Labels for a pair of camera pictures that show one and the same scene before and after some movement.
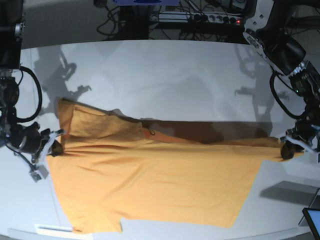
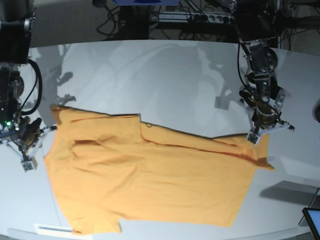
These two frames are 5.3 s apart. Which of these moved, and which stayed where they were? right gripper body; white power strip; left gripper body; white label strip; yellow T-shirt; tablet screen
Moved: left gripper body; right gripper body; yellow T-shirt
Stayed: white power strip; white label strip; tablet screen
